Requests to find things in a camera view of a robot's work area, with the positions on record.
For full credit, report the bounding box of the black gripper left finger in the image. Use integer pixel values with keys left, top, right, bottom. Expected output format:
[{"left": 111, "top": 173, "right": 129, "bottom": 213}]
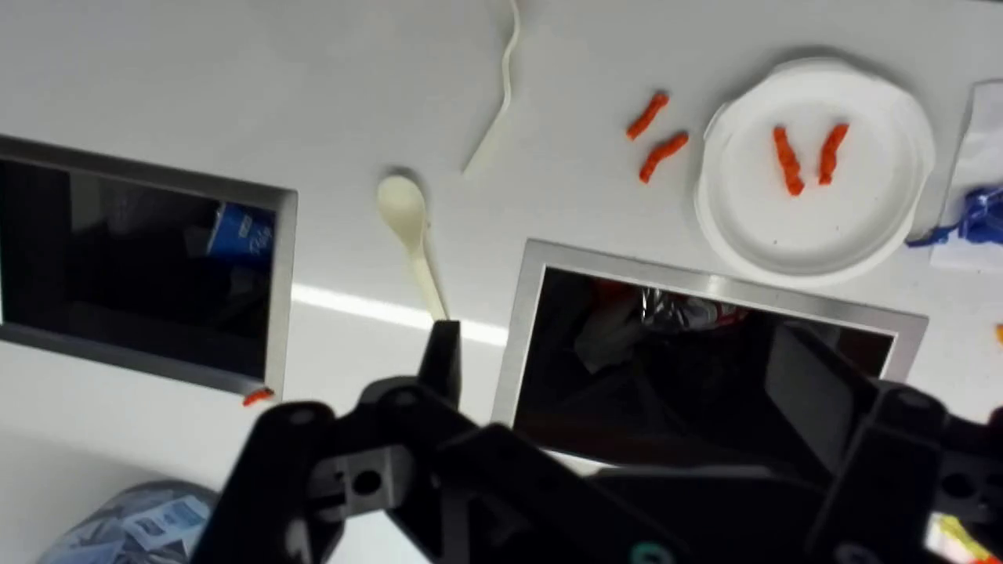
[{"left": 190, "top": 316, "right": 495, "bottom": 564}]

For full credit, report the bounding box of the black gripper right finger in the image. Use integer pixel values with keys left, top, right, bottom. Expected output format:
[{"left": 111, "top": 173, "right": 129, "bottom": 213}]
[{"left": 765, "top": 322, "right": 1003, "bottom": 564}]

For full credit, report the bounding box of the cream plastic spoon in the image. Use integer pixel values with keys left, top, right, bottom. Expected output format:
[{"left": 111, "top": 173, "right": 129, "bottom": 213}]
[{"left": 374, "top": 169, "right": 455, "bottom": 327}]

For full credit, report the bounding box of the steel framed counter hole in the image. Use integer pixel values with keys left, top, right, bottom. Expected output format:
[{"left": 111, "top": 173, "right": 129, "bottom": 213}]
[
  {"left": 493, "top": 234, "right": 931, "bottom": 466},
  {"left": 0, "top": 131, "right": 301, "bottom": 398}
]

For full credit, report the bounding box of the plate with yellow food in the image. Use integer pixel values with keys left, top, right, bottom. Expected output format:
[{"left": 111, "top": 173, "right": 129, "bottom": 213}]
[{"left": 920, "top": 509, "right": 1003, "bottom": 564}]

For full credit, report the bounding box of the white paper plate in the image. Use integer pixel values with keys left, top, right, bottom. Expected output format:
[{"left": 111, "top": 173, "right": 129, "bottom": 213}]
[{"left": 692, "top": 55, "right": 940, "bottom": 289}]

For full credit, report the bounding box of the clear plastic bag with blue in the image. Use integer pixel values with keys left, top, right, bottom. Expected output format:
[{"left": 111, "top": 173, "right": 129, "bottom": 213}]
[{"left": 901, "top": 78, "right": 1003, "bottom": 275}]

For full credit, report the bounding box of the glass jar with blue packets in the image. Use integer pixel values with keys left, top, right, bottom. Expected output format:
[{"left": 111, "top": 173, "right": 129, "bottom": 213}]
[{"left": 34, "top": 476, "right": 224, "bottom": 564}]

